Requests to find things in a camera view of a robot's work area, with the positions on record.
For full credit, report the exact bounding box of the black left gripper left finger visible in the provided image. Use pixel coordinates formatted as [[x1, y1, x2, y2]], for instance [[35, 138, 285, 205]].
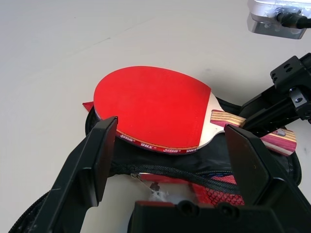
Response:
[[9, 116, 119, 233]]

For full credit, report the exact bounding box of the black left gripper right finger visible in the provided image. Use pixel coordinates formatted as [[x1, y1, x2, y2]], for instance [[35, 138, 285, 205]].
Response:
[[224, 124, 311, 233]]

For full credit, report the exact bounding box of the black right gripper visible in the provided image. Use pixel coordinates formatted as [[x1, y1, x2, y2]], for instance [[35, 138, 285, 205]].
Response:
[[240, 52, 311, 138]]

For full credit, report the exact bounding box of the red black paddle case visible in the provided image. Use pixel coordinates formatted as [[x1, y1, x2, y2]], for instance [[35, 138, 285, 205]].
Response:
[[8, 100, 303, 233]]

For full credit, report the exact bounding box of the red ping-pong paddle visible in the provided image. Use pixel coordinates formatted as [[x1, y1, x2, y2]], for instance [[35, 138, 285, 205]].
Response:
[[93, 65, 297, 157]]

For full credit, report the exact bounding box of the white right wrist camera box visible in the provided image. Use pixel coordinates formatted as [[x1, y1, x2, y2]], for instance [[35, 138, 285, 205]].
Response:
[[247, 0, 311, 40]]

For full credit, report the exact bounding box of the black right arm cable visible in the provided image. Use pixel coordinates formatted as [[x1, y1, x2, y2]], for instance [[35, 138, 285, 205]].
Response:
[[276, 11, 311, 29]]

